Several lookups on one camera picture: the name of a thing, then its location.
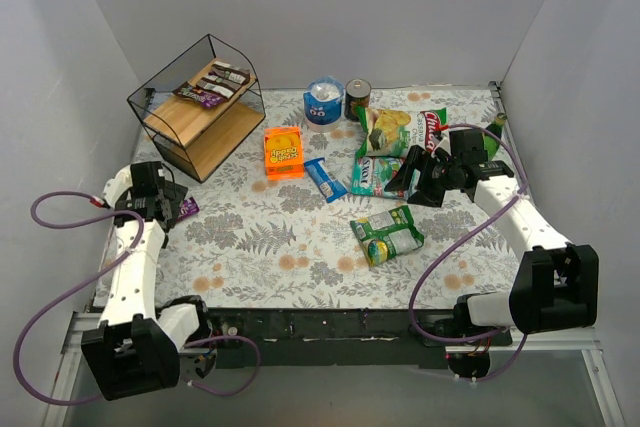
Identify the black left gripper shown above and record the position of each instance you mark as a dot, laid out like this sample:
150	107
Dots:
167	209

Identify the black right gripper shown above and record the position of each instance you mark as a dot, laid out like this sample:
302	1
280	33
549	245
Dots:
427	177

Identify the purple M&M's candy bag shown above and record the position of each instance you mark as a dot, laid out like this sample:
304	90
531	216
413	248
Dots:
188	208

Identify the brown M&M's candy bag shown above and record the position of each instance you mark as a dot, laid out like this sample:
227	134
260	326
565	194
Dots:
206	99

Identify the brown chocolate bar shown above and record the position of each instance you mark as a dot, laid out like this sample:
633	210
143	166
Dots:
217	86
229	72

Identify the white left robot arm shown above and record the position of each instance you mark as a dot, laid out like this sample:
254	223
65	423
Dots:
135	347

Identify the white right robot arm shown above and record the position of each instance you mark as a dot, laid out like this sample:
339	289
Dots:
556	285

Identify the teal Fox's candy bag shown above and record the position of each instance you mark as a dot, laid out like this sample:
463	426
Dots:
371	175

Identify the green Spring candy bag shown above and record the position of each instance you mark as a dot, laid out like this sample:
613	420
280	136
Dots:
387	235

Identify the orange candy box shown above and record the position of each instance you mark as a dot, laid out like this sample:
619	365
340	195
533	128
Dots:
284	153

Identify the Chuba cassava chips bag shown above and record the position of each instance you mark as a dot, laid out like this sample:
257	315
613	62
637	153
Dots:
391	133

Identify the green glass bottle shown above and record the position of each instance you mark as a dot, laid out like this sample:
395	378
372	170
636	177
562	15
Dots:
492	141

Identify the blue wafer bar wrapper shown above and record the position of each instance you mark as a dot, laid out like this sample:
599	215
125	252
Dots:
329	186

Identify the dark tin can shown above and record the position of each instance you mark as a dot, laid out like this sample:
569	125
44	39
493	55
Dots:
357	94

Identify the floral table mat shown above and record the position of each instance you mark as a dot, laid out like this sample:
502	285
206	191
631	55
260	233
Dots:
257	243

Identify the blue monster tissue roll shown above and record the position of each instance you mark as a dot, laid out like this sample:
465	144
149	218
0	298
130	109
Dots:
323	101

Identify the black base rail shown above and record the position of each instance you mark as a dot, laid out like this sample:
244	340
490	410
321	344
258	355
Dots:
335	337

